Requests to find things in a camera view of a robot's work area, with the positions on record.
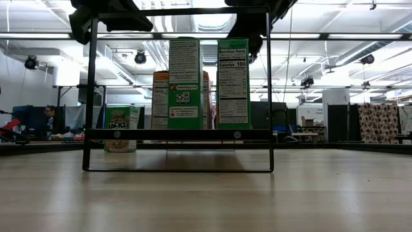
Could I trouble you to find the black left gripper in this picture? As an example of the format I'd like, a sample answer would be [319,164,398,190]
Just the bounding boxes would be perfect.
[69,0,155,45]

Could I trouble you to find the green Apple Jacks cereal box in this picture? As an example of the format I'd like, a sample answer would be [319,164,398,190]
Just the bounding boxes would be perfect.
[167,37,204,130]
[216,38,252,130]
[104,105,141,153]

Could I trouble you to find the orange Mini Wheats cereal box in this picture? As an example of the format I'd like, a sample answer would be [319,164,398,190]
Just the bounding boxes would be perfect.
[151,70,169,130]
[201,70,212,130]

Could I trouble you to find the black metal rack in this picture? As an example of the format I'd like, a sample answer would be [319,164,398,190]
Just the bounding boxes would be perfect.
[53,84,107,109]

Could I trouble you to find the black cabinet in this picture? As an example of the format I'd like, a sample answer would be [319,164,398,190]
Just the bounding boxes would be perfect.
[250,101,290,142]

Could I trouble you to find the white cabinet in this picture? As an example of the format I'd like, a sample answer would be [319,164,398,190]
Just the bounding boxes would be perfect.
[323,89,351,142]

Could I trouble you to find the cardboard box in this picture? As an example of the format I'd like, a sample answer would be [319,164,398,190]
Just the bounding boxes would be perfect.
[301,115,318,128]

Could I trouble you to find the small wooden table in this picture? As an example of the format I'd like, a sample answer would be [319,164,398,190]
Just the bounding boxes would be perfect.
[291,131,319,142]

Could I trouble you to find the person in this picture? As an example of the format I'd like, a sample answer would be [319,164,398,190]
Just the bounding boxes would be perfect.
[43,104,59,136]

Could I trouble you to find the black partition panel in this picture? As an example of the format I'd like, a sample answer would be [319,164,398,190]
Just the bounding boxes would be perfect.
[327,103,350,142]

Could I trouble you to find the dark blue partition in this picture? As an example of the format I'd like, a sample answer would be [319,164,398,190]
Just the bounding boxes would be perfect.
[12,104,67,138]

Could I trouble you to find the brown patterned curtain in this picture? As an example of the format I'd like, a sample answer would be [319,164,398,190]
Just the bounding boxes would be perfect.
[357,102,400,144]

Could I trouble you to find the white ceiling air duct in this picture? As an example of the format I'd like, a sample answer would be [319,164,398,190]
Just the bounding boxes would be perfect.
[324,14,412,70]
[93,44,157,99]

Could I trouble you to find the long ceiling light rail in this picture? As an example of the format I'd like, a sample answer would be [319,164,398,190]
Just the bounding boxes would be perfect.
[0,31,412,41]

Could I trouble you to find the wooden shelf with black frame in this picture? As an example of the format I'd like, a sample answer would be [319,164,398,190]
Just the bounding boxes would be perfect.
[82,6,275,173]

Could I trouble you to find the black aluminium table frame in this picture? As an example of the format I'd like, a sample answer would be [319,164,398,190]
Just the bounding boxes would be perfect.
[0,140,412,158]

